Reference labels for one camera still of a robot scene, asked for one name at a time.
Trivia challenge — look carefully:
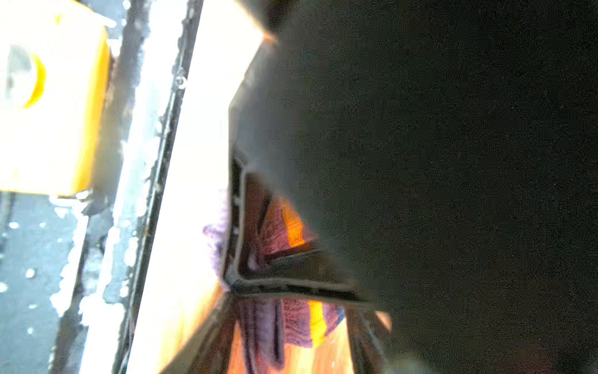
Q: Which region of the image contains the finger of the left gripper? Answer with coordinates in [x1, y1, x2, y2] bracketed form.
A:
[221, 151, 368, 304]

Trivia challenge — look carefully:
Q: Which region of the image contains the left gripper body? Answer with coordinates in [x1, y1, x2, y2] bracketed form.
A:
[235, 1, 597, 373]

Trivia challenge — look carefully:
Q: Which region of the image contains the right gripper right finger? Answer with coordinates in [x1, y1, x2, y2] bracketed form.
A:
[345, 307, 391, 374]

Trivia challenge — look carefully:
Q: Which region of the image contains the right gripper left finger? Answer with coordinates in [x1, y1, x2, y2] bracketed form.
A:
[161, 294, 238, 374]

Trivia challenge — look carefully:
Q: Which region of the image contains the purple striped sock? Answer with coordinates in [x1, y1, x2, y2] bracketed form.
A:
[204, 193, 345, 373]

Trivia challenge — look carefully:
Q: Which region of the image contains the yellow tape measure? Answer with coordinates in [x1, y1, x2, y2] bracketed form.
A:
[1, 1, 111, 196]

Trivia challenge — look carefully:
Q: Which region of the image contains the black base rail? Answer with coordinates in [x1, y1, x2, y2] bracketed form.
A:
[48, 1, 203, 373]

